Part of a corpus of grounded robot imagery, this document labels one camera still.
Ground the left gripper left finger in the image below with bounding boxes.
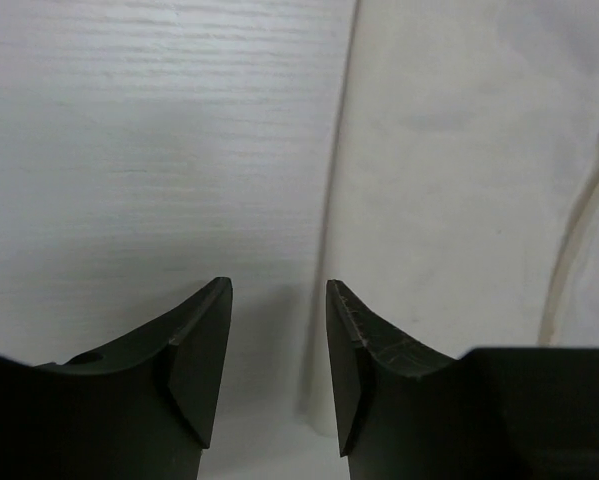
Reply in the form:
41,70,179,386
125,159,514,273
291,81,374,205
0,277,233,479

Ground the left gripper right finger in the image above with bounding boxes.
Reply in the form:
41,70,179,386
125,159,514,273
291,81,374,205
326,280,599,479

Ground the white t shirt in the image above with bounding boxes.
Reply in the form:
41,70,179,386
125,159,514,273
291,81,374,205
293,0,599,436

